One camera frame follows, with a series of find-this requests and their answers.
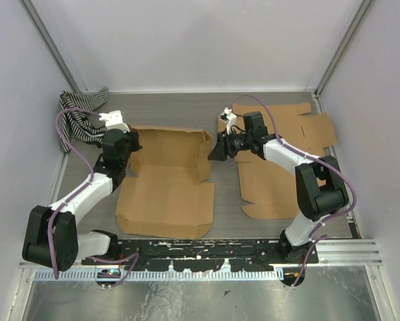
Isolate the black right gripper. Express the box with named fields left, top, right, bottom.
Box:
left=209, top=127, right=254, bottom=161

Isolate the brown cardboard box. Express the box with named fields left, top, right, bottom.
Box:
left=115, top=125, right=215, bottom=239

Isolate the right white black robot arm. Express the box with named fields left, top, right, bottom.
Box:
left=208, top=108, right=348, bottom=264

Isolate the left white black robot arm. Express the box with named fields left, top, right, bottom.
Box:
left=22, top=129, right=142, bottom=274

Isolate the black white striped cloth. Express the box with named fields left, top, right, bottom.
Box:
left=58, top=87, right=109, bottom=153

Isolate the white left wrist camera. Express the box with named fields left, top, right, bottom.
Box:
left=98, top=110, right=130, bottom=132

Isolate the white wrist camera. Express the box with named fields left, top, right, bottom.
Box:
left=220, top=108, right=237, bottom=135
left=98, top=110, right=130, bottom=132

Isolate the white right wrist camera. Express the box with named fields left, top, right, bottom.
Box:
left=220, top=108, right=237, bottom=135

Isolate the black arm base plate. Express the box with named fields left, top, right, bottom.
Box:
left=81, top=239, right=320, bottom=272

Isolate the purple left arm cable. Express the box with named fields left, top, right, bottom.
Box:
left=51, top=108, right=140, bottom=289

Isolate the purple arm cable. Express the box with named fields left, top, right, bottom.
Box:
left=231, top=94, right=359, bottom=290
left=51, top=108, right=140, bottom=289

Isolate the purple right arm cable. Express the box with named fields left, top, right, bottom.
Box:
left=231, top=94, right=359, bottom=290

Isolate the slotted grey cable duct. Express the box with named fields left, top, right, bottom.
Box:
left=34, top=269, right=284, bottom=282

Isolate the left aluminium corner post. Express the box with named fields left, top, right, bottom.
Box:
left=19, top=0, right=89, bottom=94

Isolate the aluminium corner post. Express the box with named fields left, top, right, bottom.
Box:
left=19, top=0, right=89, bottom=94
left=314, top=0, right=375, bottom=98

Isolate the aluminium front rail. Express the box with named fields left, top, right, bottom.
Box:
left=18, top=239, right=383, bottom=269

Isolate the right aluminium corner post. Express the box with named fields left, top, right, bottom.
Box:
left=314, top=0, right=375, bottom=98

